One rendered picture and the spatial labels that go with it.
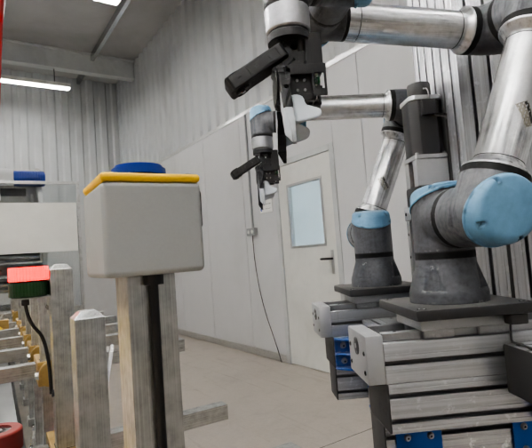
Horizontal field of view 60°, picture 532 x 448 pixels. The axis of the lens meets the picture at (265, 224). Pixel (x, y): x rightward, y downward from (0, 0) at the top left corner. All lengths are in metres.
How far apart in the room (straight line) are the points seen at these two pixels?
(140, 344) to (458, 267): 0.72
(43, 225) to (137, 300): 3.07
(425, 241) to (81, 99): 9.83
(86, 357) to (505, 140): 0.73
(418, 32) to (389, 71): 2.88
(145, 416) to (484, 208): 0.62
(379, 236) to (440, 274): 0.50
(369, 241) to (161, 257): 1.13
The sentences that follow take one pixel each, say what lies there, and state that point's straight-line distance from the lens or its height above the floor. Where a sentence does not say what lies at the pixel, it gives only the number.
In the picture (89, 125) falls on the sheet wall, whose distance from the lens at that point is 10.34.
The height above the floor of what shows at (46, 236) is 1.38.
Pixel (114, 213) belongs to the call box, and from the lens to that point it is 0.32.
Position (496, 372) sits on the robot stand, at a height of 0.91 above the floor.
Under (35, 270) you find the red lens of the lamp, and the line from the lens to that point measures 0.83.
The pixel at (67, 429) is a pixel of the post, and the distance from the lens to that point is 0.88.
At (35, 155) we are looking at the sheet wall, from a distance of 10.02.
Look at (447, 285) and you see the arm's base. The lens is 0.94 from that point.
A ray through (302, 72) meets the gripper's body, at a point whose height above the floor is 1.44.
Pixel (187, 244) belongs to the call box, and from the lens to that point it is 0.33.
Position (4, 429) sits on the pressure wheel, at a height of 0.90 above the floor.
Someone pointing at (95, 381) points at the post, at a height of 1.02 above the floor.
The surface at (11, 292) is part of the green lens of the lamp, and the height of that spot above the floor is 1.13.
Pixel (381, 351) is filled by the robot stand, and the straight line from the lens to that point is 0.91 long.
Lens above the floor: 1.16
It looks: 4 degrees up
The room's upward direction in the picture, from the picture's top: 4 degrees counter-clockwise
